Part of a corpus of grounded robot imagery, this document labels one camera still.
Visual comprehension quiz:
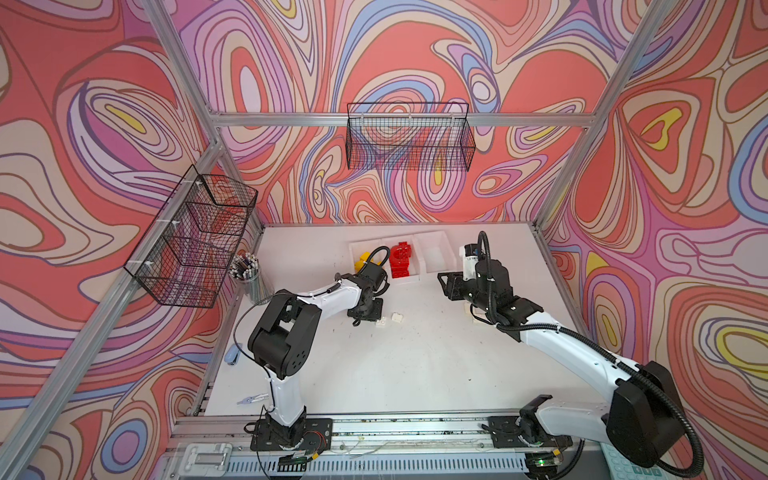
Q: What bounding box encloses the red long lego brick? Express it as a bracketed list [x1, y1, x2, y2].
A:
[392, 267, 410, 279]

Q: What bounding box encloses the yellow tall lego brick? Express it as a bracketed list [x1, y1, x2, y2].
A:
[354, 252, 370, 272]

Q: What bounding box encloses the red arch lego piece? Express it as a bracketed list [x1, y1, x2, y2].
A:
[390, 241, 412, 269]

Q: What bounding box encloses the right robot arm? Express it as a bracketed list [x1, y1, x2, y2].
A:
[437, 259, 705, 478]

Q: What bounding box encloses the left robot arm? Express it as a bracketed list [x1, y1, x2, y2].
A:
[247, 262, 389, 428]

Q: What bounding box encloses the white three-compartment bin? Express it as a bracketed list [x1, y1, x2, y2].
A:
[348, 231, 458, 286]

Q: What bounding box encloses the clear cup of pens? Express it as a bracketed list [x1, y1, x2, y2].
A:
[229, 252, 272, 305]

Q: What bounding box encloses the blue stapler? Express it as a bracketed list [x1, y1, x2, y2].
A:
[223, 342, 242, 366]

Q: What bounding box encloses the teal calculator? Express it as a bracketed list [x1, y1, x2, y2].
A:
[600, 443, 667, 480]

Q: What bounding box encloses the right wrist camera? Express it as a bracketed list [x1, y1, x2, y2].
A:
[459, 243, 481, 281]

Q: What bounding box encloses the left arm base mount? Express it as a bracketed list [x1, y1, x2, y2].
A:
[243, 412, 334, 454]

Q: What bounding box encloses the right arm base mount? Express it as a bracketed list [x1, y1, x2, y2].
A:
[480, 394, 573, 449]

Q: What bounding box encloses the back wire basket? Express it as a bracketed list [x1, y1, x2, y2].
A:
[345, 100, 476, 172]

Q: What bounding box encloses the wire basket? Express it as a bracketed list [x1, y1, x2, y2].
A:
[123, 166, 258, 308]
[345, 100, 476, 172]

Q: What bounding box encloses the left wire basket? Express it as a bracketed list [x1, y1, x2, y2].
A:
[123, 166, 258, 308]

